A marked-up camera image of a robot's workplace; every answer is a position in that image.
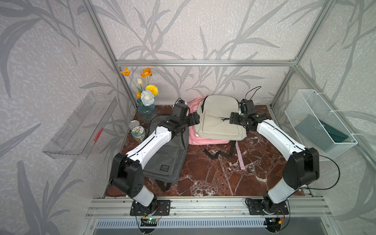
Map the beige backpack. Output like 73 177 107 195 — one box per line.
193 95 247 160

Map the grey backpack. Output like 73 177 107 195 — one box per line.
143 129 189 192

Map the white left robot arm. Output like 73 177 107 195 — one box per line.
108 101 200 214

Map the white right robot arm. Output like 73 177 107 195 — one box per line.
229 99 320 214

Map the pink backpack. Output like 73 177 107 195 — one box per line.
189 98 245 170

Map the blue glass vase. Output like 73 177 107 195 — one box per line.
137 99 157 123

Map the artificial flower bouquet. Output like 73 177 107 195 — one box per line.
130 68 159 107

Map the sunflower label plastic can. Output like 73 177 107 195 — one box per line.
131 126 146 143

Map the green box in basket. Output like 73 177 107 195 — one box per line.
295 114 353 153

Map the red marker on shelf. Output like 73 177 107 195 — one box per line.
93 128 103 143

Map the white wire mesh basket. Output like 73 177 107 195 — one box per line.
285 90 358 159

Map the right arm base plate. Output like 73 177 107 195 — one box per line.
245 198 289 215

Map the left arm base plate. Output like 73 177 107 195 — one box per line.
130 199 171 216

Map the clear acrylic wall shelf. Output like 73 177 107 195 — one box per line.
42 92 118 160

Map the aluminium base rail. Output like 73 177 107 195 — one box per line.
85 196 333 219

